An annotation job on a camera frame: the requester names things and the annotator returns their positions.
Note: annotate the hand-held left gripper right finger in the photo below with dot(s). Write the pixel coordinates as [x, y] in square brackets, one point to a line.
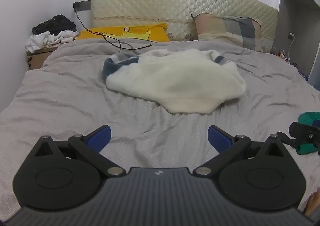
[220, 138]

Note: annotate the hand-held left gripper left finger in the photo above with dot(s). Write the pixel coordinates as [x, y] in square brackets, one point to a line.
[100, 137]

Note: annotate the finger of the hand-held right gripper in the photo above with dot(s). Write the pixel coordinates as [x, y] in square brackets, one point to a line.
[305, 132]

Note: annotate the white and blue sweater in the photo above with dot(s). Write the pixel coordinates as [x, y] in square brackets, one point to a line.
[175, 78]

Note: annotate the white clothes pile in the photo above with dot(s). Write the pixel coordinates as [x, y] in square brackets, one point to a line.
[42, 40]

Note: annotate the black clothes pile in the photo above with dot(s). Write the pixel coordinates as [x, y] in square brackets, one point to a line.
[55, 24]

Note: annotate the green cloth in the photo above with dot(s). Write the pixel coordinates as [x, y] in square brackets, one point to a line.
[308, 117]

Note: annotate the grey duvet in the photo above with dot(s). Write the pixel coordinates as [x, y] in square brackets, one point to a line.
[75, 96]

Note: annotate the person's leg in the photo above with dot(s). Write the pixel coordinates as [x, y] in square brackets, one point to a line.
[313, 203]

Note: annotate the cluster of small bottles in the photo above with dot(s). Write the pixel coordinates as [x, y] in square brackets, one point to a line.
[283, 55]

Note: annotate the cardboard box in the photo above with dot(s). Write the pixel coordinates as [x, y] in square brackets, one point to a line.
[37, 60]

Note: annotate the plaid pillow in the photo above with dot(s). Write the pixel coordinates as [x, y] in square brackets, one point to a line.
[225, 28]

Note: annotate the yellow pillow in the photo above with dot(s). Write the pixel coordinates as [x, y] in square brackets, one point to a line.
[140, 32]

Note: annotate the grey shelf unit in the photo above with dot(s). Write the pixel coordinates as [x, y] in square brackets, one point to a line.
[300, 16]

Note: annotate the dark wall socket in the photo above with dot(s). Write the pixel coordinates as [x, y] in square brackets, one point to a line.
[82, 5]

